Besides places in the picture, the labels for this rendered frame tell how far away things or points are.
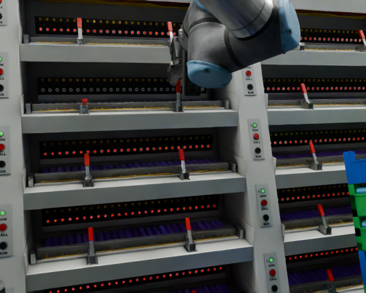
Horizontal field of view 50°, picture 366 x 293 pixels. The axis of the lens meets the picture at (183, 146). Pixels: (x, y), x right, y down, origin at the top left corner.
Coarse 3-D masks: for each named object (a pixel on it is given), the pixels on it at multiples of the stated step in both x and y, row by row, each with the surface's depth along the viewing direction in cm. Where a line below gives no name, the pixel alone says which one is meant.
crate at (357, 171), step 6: (348, 156) 96; (354, 156) 97; (348, 162) 96; (354, 162) 94; (360, 162) 93; (348, 168) 96; (354, 168) 94; (360, 168) 93; (348, 174) 97; (354, 174) 95; (360, 174) 93; (348, 180) 97; (354, 180) 95; (360, 180) 93
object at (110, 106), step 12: (36, 108) 107; (48, 108) 108; (60, 108) 109; (72, 108) 109; (96, 108) 112; (108, 108) 113; (120, 108) 114; (132, 108) 113; (144, 108) 114; (156, 108) 117; (168, 108) 118
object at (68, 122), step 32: (64, 96) 120; (96, 96) 123; (128, 96) 126; (160, 96) 129; (192, 96) 132; (224, 96) 126; (32, 128) 102; (64, 128) 104; (96, 128) 106; (128, 128) 109; (160, 128) 111
